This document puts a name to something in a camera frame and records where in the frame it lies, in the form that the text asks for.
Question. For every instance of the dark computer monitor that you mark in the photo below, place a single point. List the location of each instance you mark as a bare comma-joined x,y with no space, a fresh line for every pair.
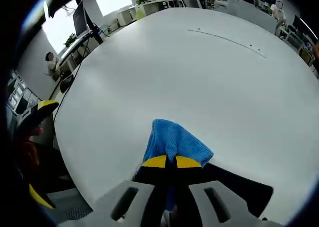
79,19

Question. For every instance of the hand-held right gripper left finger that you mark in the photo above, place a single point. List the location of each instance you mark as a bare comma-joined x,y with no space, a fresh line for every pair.
129,199

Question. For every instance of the blue cleaning cloth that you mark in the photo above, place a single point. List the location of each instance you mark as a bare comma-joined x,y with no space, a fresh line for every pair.
174,137

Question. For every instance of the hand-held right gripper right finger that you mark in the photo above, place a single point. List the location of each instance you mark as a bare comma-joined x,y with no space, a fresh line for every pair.
199,199

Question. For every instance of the black power adapter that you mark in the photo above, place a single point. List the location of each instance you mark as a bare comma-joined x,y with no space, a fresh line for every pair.
66,83

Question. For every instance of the white side desk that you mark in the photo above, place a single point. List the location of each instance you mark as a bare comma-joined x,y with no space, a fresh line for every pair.
77,50

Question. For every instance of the black tripod stand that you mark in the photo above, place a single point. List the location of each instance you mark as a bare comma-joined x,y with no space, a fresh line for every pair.
94,29

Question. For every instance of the small green plant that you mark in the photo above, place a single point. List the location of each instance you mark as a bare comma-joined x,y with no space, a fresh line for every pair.
70,40

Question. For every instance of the person's left hand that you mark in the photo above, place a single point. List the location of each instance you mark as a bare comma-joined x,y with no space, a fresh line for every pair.
30,154

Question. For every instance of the green potted plant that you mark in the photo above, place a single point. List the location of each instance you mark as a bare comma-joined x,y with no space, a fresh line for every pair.
142,1

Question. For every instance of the white low cabinet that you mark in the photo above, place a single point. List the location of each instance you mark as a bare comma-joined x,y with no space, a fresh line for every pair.
127,16

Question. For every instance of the grey mesh office chair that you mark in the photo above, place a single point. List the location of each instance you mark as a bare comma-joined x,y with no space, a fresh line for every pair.
67,204

